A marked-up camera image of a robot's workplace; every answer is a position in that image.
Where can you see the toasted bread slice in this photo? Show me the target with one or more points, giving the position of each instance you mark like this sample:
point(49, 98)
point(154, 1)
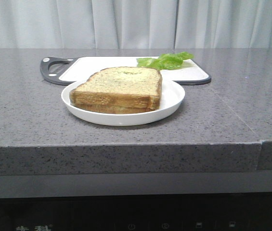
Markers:
point(106, 109)
point(139, 87)

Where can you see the green lettuce leaf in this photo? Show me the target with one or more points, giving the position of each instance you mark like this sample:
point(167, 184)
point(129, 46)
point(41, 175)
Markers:
point(167, 61)

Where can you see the white round plate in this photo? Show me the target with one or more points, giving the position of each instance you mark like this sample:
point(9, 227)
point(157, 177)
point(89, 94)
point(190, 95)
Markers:
point(171, 98)

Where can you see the white grey cutting board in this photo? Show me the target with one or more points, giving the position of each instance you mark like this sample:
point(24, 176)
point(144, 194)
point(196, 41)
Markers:
point(66, 71)

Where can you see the black appliance control panel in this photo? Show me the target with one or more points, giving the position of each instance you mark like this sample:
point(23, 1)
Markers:
point(176, 212)

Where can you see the white pleated curtain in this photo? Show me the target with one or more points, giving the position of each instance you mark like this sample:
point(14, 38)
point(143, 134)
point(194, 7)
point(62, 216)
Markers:
point(135, 24)

